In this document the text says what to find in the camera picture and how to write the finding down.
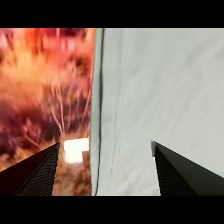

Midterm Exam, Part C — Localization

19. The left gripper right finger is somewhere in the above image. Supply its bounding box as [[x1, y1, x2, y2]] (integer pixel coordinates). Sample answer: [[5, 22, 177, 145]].
[[151, 140, 224, 197]]

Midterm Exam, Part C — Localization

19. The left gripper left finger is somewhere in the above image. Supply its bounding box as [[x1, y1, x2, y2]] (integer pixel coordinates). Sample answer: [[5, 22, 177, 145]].
[[0, 141, 61, 197]]

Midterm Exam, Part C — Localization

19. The white garment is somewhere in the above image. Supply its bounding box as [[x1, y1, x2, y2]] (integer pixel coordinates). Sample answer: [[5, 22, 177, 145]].
[[89, 27, 224, 197]]

